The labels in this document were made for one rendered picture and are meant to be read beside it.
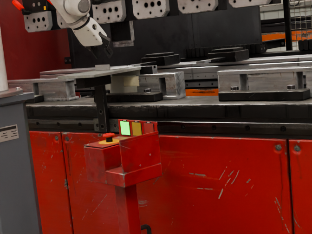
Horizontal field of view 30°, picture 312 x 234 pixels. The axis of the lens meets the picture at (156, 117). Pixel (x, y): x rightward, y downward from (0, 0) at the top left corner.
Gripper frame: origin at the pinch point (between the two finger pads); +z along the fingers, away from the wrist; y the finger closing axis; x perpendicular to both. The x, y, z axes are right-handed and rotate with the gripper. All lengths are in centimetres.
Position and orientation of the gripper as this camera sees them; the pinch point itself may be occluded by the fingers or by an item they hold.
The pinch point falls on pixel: (102, 52)
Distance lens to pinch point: 219.1
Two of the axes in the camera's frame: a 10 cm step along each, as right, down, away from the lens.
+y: -8.0, -0.1, 6.0
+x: -3.9, 7.7, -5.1
